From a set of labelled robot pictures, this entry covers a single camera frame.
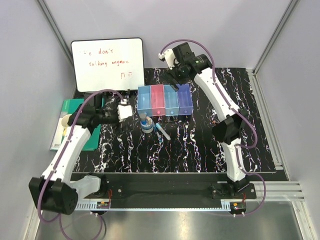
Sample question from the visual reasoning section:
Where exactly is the pink bin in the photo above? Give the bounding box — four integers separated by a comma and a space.
150, 84, 165, 117

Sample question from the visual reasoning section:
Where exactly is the light blue bin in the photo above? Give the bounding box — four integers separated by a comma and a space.
137, 85, 153, 117

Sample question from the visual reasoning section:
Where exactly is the grey blue glue stick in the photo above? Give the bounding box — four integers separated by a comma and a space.
139, 113, 147, 124

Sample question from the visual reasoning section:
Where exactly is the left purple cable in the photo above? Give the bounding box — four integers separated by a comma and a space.
36, 89, 126, 240

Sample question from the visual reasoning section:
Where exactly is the blue white tape roll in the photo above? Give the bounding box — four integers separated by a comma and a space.
140, 116, 154, 134

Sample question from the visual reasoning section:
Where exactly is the purple bin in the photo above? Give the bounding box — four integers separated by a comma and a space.
177, 84, 194, 116

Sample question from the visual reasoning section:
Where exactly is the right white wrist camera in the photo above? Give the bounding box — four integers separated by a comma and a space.
158, 48, 179, 70

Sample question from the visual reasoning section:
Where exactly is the teal blue bin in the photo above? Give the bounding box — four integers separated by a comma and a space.
164, 85, 180, 116

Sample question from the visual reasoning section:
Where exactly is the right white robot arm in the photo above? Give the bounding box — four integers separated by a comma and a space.
158, 39, 250, 199

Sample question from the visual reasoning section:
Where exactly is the thin blue pen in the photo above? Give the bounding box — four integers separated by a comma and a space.
153, 125, 163, 143

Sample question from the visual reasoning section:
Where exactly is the purple cable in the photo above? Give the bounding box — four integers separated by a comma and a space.
36, 89, 126, 240
159, 38, 267, 217

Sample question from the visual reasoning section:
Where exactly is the green notebook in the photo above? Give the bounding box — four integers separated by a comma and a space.
50, 98, 101, 151

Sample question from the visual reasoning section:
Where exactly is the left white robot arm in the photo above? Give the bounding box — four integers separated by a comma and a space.
28, 90, 132, 219

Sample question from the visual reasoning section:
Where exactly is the black marbled table mat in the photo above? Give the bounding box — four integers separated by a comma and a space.
73, 67, 276, 173

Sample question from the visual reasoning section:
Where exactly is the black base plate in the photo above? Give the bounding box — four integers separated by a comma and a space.
71, 172, 257, 210

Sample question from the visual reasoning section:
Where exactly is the blue white marker pen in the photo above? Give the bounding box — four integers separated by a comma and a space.
155, 122, 171, 141

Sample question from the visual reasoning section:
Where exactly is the yellow cream mug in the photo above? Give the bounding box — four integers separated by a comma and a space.
61, 114, 71, 137

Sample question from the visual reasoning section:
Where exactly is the white dry-erase board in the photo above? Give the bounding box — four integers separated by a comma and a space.
71, 37, 145, 92

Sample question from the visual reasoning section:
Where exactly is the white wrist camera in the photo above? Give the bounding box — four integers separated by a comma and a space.
158, 48, 179, 70
117, 99, 133, 122

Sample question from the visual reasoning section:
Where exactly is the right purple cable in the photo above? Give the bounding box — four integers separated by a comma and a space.
159, 38, 267, 217

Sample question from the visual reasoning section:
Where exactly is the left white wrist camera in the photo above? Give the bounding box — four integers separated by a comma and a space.
117, 99, 133, 122

